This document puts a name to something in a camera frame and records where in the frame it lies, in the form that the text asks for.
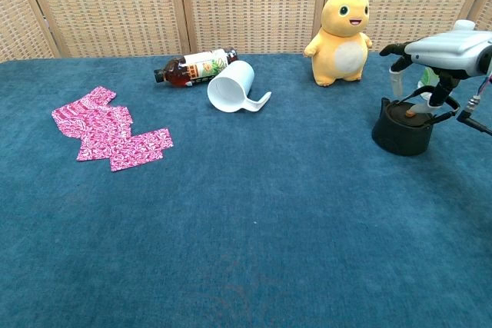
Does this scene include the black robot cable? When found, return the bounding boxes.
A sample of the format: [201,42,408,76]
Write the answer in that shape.
[456,73,492,136]

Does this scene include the blue table cloth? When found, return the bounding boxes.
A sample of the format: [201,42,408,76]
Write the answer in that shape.
[0,50,492,328]

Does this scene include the clear water bottle green label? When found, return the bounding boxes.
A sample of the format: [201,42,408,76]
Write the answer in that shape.
[417,18,477,101]

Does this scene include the brown tea bottle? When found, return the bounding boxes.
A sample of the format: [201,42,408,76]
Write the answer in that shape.
[154,47,239,88]

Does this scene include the yellow plush toy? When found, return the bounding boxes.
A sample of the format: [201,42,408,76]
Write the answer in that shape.
[303,0,374,88]

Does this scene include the pink patterned cloth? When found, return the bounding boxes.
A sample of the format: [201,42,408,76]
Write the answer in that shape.
[51,86,175,173]

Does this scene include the black teapot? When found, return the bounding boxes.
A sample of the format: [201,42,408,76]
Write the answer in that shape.
[371,89,461,157]

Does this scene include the white plastic handled cup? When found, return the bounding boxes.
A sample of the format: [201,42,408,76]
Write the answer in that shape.
[207,60,273,114]

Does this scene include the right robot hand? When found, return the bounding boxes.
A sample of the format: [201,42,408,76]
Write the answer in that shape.
[379,29,492,114]

